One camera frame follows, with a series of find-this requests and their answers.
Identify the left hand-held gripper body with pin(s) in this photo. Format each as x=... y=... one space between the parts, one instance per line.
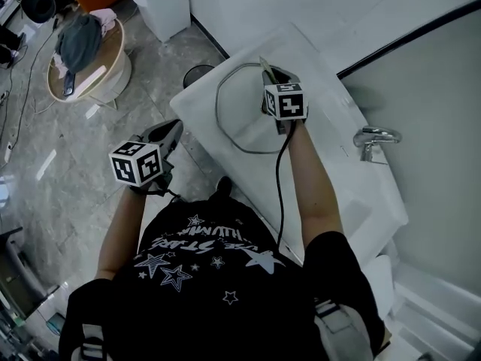
x=135 y=164

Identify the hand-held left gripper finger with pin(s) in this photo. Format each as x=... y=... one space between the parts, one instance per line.
x=174 y=137
x=158 y=132

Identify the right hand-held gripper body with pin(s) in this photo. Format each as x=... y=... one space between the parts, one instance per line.
x=287 y=102

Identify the person's right forearm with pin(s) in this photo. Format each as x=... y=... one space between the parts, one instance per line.
x=315 y=194

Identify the person's left forearm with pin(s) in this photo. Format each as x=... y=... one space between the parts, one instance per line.
x=120 y=235

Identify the black mesh waste bin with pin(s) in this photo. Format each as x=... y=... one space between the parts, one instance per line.
x=195 y=74

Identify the round beige basket table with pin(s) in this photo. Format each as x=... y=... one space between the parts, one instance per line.
x=112 y=77

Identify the chrome faucet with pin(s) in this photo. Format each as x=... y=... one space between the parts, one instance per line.
x=370 y=141

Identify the white vanity sink cabinet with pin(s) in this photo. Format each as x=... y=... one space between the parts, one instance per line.
x=338 y=186

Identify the black smartphone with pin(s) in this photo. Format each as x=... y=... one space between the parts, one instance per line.
x=68 y=85

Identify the grey cloth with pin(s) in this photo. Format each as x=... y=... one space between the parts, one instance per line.
x=79 y=43

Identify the white water dispenser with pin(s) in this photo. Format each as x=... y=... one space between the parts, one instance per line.
x=165 y=6

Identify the white power strip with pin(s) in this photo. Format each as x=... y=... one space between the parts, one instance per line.
x=9 y=152

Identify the pink cloth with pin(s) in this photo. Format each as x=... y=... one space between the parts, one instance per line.
x=103 y=17

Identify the black metal stand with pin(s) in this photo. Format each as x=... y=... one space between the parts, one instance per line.
x=19 y=276

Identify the black star-print shirt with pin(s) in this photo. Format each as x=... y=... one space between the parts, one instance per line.
x=225 y=314

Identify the black bucket chair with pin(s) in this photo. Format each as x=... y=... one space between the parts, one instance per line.
x=37 y=4

